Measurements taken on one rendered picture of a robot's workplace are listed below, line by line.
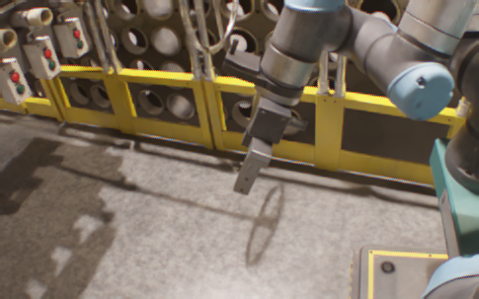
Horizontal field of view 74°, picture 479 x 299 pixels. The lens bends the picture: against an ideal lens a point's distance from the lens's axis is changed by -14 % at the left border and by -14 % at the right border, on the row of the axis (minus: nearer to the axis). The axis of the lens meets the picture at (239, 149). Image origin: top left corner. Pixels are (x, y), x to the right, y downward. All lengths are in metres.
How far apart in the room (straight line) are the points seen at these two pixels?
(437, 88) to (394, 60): 0.06
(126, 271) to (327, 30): 1.19
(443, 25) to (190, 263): 1.20
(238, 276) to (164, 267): 0.29
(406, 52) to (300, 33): 0.14
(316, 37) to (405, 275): 0.70
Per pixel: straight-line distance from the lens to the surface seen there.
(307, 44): 0.51
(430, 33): 0.44
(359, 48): 0.52
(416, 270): 1.03
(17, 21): 1.48
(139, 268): 1.45
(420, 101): 0.44
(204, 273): 1.37
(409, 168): 1.62
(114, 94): 1.96
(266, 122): 0.52
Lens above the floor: 1.17
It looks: 40 degrees down
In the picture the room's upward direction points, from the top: 8 degrees counter-clockwise
